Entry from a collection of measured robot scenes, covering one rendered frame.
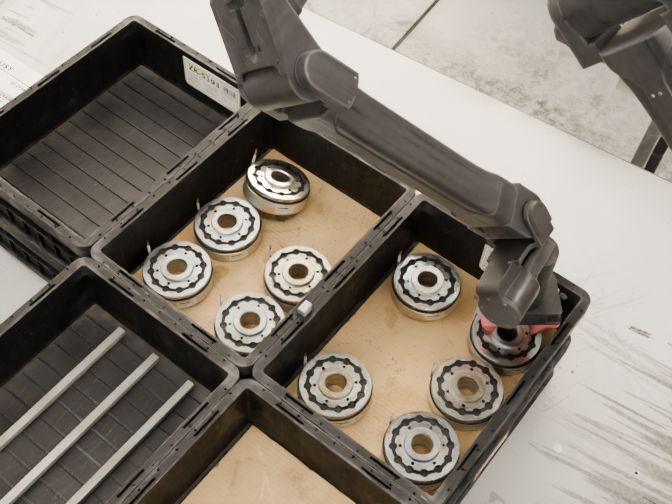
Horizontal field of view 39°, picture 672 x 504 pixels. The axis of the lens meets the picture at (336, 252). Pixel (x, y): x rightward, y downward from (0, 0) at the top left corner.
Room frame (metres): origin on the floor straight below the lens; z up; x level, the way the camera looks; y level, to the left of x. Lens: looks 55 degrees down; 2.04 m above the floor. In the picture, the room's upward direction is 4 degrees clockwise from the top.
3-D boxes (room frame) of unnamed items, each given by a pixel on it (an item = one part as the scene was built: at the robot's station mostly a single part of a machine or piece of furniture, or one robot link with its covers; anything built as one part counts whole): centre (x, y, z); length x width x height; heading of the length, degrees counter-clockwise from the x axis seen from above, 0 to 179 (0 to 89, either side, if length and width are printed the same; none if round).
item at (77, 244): (0.99, 0.36, 0.92); 0.40 x 0.30 x 0.02; 146
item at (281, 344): (0.66, -0.13, 0.92); 0.40 x 0.30 x 0.02; 146
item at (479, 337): (0.71, -0.25, 0.86); 0.10 x 0.10 x 0.01
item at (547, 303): (0.71, -0.26, 0.98); 0.10 x 0.07 x 0.07; 95
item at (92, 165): (0.99, 0.36, 0.87); 0.40 x 0.30 x 0.11; 146
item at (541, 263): (0.71, -0.25, 1.04); 0.07 x 0.06 x 0.07; 151
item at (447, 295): (0.79, -0.14, 0.86); 0.10 x 0.10 x 0.01
